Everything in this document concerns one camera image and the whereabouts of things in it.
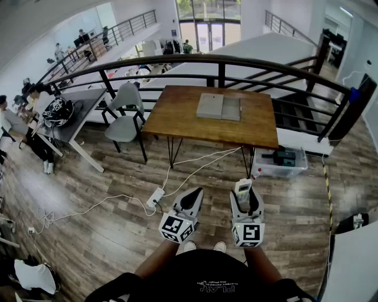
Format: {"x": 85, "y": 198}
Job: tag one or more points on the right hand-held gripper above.
{"x": 248, "y": 233}

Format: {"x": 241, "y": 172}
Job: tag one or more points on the clear plastic storage bin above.
{"x": 280, "y": 166}

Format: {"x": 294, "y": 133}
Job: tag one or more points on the person's right forearm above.
{"x": 261, "y": 262}

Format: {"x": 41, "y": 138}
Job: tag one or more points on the grey chair with black frame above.
{"x": 125, "y": 124}

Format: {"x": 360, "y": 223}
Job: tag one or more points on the black patterned helmet device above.
{"x": 57, "y": 112}

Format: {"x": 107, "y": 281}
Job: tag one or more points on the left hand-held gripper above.
{"x": 177, "y": 227}

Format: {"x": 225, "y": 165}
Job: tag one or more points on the person's white shoe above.
{"x": 190, "y": 246}
{"x": 220, "y": 246}

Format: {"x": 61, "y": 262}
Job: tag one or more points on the dark grey table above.
{"x": 78, "y": 118}

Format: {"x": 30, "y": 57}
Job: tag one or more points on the person's left forearm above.
{"x": 158, "y": 259}

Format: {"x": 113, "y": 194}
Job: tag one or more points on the person's white right shoe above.
{"x": 220, "y": 246}

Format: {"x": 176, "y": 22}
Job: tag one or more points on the white power strip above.
{"x": 155, "y": 197}

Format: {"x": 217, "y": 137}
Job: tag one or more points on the wooden table with black legs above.
{"x": 212, "y": 126}

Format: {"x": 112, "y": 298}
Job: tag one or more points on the black metal railing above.
{"x": 224, "y": 63}

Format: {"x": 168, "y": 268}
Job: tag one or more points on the person's white left shoe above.
{"x": 190, "y": 246}

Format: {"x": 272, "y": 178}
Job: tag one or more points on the white remote control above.
{"x": 243, "y": 190}

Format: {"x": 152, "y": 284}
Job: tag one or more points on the grey container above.
{"x": 218, "y": 106}

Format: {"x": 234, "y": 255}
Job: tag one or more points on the glass entrance door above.
{"x": 210, "y": 35}

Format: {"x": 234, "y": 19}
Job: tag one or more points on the person's black shirt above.
{"x": 200, "y": 277}

